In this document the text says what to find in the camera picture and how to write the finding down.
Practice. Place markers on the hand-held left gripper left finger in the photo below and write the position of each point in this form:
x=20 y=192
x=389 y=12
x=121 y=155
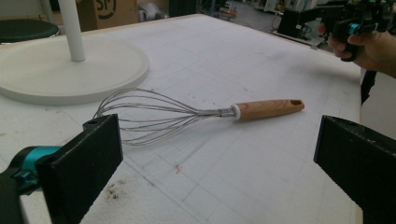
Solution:
x=79 y=168

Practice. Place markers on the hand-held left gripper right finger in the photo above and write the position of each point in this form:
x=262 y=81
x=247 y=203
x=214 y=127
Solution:
x=362 y=161

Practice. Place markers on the white round stand base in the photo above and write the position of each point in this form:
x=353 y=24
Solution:
x=62 y=74

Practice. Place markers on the white stand pole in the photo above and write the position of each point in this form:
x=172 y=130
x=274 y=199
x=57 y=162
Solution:
x=72 y=28

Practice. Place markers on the brown cardboard box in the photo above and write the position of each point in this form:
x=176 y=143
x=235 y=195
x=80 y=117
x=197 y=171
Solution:
x=107 y=13

